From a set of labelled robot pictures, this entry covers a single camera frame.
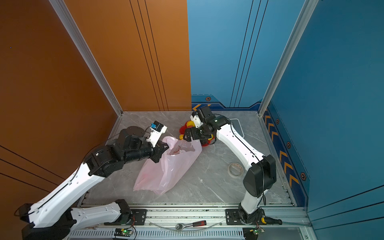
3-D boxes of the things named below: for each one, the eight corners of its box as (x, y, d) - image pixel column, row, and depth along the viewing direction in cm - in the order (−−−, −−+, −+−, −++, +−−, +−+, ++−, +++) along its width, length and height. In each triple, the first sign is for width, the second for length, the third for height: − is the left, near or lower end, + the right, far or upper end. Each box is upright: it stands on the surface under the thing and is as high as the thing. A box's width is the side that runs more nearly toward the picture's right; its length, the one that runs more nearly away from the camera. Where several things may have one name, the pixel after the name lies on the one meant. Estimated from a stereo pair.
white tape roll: (228, 177, 88) (229, 176, 87) (226, 163, 94) (227, 162, 92) (244, 177, 88) (244, 176, 87) (241, 163, 94) (242, 162, 92)
